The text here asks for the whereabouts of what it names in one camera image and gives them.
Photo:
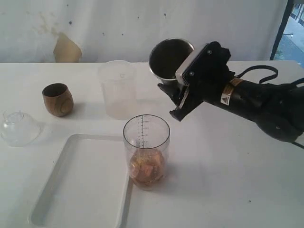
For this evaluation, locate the translucent frosted plastic cup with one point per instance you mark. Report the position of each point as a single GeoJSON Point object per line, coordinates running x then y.
{"type": "Point", "coordinates": [117, 80]}

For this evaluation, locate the stainless steel cup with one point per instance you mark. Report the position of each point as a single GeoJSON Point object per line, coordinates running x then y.
{"type": "Point", "coordinates": [167, 56]}

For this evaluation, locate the wooden cubes and gold coins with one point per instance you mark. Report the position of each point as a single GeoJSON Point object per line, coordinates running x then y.
{"type": "Point", "coordinates": [147, 167]}

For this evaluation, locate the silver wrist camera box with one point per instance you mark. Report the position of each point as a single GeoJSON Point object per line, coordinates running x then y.
{"type": "Point", "coordinates": [182, 73]}

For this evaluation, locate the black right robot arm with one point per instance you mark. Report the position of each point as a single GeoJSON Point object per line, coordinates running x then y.
{"type": "Point", "coordinates": [278, 110]}

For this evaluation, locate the dark window frame post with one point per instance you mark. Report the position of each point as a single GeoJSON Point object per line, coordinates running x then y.
{"type": "Point", "coordinates": [285, 18]}

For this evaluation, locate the clear strainer lid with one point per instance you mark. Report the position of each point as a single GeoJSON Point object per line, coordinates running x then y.
{"type": "Point", "coordinates": [18, 128]}

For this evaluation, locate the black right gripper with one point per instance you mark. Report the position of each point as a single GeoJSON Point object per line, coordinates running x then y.
{"type": "Point", "coordinates": [208, 76]}

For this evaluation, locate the brown wooden cup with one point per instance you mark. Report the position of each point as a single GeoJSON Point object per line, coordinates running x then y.
{"type": "Point", "coordinates": [58, 99]}

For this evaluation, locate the clear graduated shaker cup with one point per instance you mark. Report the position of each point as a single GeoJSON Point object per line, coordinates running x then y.
{"type": "Point", "coordinates": [146, 140]}

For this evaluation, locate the white rectangular tray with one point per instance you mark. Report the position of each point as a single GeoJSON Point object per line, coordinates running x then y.
{"type": "Point", "coordinates": [88, 186]}

